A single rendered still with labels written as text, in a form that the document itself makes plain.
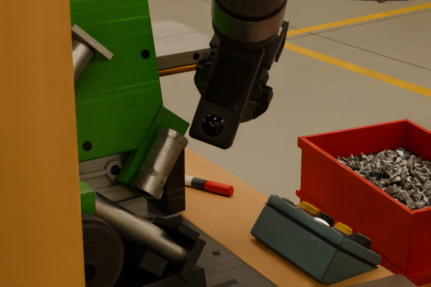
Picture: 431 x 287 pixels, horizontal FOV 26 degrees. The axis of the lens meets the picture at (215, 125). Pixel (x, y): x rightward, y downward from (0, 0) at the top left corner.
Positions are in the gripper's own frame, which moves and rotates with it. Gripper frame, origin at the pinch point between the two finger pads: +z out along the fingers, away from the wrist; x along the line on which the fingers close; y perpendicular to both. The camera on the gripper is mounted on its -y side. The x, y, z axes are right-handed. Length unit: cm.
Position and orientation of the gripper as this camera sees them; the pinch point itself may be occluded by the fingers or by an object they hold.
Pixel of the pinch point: (228, 121)
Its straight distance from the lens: 112.5
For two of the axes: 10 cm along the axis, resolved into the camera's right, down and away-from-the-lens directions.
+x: -9.2, -3.6, 1.4
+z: -0.4, 4.6, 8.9
